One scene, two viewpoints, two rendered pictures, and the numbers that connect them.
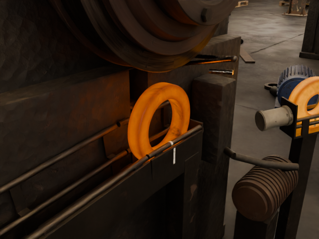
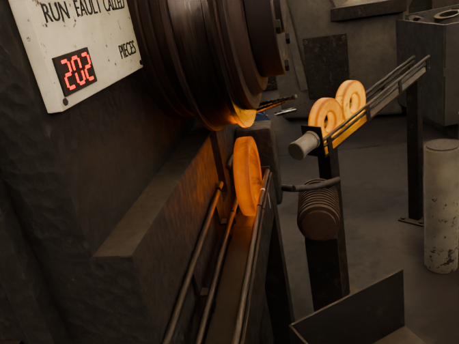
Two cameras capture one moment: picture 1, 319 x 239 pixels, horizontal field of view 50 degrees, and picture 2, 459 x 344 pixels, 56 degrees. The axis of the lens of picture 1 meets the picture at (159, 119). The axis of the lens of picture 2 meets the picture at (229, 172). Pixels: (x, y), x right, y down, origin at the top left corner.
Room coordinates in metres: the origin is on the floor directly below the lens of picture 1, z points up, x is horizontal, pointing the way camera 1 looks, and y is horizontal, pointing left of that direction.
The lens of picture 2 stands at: (-0.12, 0.43, 1.15)
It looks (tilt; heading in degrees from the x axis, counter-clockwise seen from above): 23 degrees down; 334
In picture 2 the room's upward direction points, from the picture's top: 11 degrees counter-clockwise
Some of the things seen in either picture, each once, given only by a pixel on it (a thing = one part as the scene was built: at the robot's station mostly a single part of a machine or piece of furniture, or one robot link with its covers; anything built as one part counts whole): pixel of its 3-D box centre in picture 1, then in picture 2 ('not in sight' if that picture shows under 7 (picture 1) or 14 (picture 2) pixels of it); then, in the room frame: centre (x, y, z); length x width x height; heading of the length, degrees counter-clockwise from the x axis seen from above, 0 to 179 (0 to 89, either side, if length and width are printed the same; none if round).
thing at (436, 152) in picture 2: not in sight; (441, 208); (0.81, -0.86, 0.26); 0.12 x 0.12 x 0.52
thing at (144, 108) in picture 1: (161, 124); (248, 175); (0.69, 0.00, 0.75); 0.18 x 0.03 x 0.18; 140
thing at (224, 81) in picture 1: (211, 118); (259, 164); (0.88, -0.14, 0.68); 0.11 x 0.08 x 0.24; 50
